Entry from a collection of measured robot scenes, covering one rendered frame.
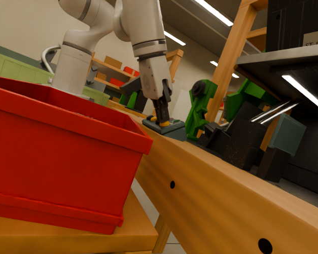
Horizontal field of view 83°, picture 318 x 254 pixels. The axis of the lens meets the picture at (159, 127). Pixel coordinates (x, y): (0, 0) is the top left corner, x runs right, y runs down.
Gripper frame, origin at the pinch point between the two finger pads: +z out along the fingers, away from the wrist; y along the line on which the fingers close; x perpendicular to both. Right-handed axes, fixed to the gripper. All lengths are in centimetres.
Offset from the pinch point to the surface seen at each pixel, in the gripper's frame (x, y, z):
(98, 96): -7, -74, -2
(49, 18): -17, -704, -221
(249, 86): 29.9, 3.9, -1.1
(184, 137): 4.5, 2.3, 8.1
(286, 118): 16.4, 23.3, 1.9
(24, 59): -127, -706, -111
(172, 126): 1.3, 2.2, 3.4
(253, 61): 13.4, 18.4, -10.2
